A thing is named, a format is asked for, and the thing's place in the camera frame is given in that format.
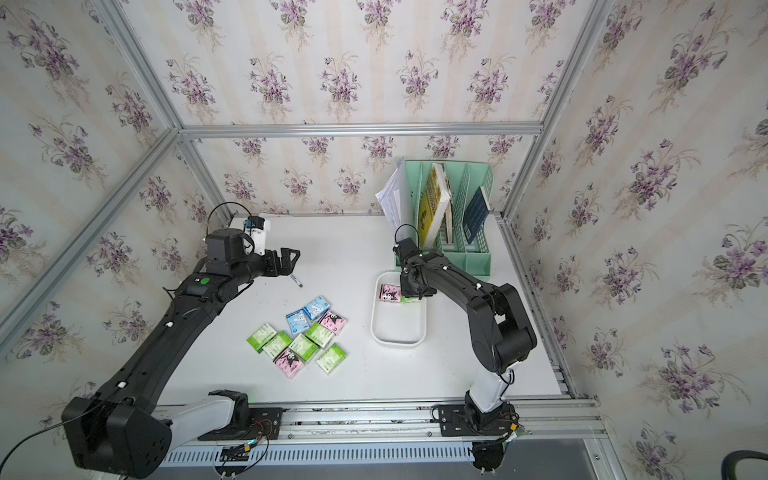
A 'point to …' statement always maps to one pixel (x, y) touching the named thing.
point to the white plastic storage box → (395, 324)
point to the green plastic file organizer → (464, 178)
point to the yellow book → (435, 203)
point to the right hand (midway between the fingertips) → (418, 290)
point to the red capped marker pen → (297, 281)
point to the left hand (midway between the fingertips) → (287, 253)
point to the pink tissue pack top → (391, 293)
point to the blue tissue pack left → (297, 322)
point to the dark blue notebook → (476, 214)
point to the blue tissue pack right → (316, 308)
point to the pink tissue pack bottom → (290, 363)
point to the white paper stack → (395, 197)
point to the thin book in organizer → (449, 222)
